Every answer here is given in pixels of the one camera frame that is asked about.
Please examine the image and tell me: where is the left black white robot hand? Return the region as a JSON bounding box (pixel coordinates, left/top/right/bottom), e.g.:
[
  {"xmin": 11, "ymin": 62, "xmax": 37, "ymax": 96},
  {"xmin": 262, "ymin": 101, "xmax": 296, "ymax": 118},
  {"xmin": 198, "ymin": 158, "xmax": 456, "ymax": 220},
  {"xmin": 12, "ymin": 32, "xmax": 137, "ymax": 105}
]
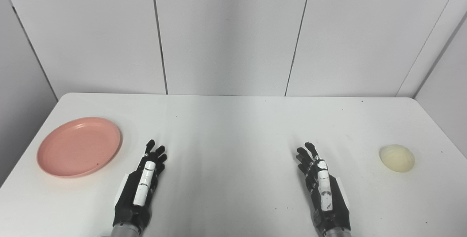
[{"xmin": 113, "ymin": 139, "xmax": 168, "ymax": 230}]

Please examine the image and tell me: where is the pink round plate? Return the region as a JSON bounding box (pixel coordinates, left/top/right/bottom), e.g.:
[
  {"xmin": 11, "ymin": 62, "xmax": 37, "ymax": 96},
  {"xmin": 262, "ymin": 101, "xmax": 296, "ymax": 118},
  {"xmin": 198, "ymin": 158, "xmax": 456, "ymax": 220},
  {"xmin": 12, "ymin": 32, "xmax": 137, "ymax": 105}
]
[{"xmin": 36, "ymin": 117, "xmax": 123, "ymax": 178}]

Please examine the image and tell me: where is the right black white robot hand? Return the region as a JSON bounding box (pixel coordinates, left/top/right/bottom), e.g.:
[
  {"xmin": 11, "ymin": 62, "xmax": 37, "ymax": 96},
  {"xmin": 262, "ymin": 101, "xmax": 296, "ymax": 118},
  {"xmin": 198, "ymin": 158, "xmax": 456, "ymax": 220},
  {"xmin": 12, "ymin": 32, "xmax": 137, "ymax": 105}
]
[{"xmin": 296, "ymin": 142, "xmax": 352, "ymax": 232}]

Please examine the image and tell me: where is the cream steamed bun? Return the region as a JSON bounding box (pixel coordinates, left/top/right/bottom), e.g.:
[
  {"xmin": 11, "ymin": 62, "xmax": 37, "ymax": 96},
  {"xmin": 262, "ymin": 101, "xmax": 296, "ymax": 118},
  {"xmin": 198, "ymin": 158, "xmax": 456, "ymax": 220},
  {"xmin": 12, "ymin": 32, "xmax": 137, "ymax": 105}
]
[{"xmin": 379, "ymin": 144, "xmax": 416, "ymax": 173}]

